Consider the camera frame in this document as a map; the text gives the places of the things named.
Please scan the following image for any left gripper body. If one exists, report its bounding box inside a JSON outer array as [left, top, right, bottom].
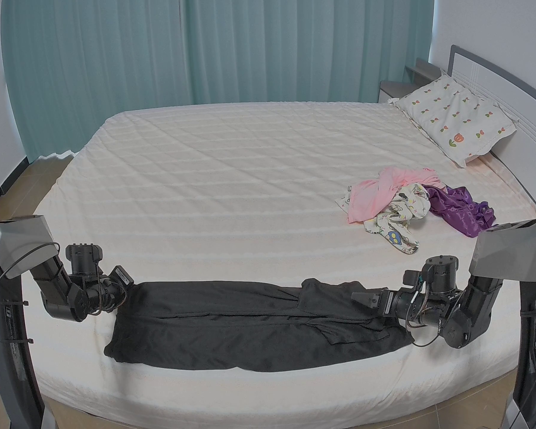
[[97, 264, 135, 313]]

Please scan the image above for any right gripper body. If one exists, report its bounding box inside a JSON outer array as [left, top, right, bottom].
[[377, 286, 423, 321]]

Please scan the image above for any black T-shirt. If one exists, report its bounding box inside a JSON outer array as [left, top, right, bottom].
[[104, 277, 415, 373]]

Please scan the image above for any bed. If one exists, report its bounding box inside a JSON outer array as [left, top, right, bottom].
[[22, 44, 536, 419]]

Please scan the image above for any white printed garment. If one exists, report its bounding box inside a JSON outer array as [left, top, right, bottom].
[[335, 182, 431, 256]]

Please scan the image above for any purple garment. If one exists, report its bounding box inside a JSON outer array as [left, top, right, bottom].
[[424, 185, 501, 239]]

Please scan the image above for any pink garment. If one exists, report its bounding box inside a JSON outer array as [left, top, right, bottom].
[[348, 167, 442, 225]]

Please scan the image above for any white printed pillow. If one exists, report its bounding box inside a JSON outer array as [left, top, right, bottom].
[[388, 72, 519, 169]]

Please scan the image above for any grey bedside table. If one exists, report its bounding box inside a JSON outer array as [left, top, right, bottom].
[[379, 57, 443, 104]]

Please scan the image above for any blue-green curtain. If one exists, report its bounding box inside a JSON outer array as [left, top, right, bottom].
[[0, 0, 437, 160]]

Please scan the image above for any black cable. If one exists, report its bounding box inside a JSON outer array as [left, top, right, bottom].
[[397, 315, 443, 348], [0, 242, 61, 343]]

